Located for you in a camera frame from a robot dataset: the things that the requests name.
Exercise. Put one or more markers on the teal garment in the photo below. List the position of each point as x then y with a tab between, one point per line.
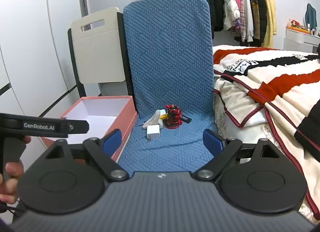
310	16

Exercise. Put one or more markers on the beige folding chair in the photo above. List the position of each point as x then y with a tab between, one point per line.
97	54

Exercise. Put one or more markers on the blue quilted chair cushion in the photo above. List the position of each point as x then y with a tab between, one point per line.
167	59

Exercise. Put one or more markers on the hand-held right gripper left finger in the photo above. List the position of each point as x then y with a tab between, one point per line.
112	141

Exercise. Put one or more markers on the cream embroidered bed sheet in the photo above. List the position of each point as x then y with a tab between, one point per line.
225	119

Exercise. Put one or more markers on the white charger plug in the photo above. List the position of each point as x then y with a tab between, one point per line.
153	133

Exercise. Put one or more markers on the red black striped blanket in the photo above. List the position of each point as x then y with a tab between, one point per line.
275	71

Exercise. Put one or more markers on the white wardrobe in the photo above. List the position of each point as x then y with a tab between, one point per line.
37	34

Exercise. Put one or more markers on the white cabinet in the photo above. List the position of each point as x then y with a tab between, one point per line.
300	39

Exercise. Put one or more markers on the white plush toy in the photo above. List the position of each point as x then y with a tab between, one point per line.
151	121

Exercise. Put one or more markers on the black lighter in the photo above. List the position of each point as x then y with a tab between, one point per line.
186	119

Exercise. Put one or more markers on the pink cardboard box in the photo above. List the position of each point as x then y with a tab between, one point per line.
126	124

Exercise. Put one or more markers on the person's left hand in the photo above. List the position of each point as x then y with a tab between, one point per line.
10	189

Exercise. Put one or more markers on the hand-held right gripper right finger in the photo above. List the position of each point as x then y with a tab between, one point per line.
212	142

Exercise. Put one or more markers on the red black figurine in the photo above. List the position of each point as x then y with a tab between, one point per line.
173	118

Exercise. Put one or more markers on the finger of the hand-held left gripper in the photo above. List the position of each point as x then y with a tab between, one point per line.
78	126

